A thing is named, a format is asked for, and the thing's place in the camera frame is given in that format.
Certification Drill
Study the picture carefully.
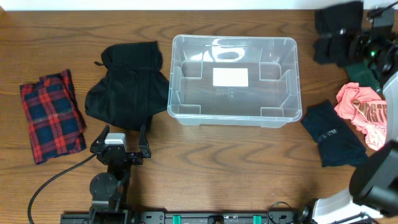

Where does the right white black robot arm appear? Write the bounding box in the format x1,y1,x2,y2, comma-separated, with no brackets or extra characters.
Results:
298,27,397,223

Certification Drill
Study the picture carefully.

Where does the dark green folded cloth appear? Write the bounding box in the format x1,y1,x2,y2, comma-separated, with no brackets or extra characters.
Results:
344,60,381,93

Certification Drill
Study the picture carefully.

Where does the black cloth with band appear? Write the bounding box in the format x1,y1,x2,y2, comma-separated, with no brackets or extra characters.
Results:
313,1,363,67

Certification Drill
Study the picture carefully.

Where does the black mounting rail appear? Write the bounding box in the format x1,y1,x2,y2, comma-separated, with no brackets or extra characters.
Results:
60,210,311,224

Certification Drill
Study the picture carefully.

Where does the red blue plaid cloth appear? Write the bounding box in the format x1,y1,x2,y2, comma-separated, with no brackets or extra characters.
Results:
20,70,86,164

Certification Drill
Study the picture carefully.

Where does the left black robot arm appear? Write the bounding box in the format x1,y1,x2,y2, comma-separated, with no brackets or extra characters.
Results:
89,125,151,224

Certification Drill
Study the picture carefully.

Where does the white label in bin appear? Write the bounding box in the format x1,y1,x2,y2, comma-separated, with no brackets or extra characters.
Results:
213,68,249,87

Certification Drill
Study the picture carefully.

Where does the large black garment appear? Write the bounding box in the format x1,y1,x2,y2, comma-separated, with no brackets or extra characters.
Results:
85,41,169,131

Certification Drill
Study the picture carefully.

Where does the clear plastic storage bin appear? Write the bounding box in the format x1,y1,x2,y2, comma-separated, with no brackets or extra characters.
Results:
167,34,302,128

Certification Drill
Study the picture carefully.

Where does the dark navy cloth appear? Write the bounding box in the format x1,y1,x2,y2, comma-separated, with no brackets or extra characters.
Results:
301,100,368,167

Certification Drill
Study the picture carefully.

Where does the black cable on table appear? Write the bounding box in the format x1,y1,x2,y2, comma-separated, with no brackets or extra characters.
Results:
27,152,98,224

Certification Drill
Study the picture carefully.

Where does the pink printed shirt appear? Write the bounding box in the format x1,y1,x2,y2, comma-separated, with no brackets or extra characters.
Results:
335,82,387,151

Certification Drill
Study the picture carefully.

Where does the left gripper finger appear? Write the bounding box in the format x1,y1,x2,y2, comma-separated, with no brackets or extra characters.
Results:
139,125,149,152
96,124,110,146

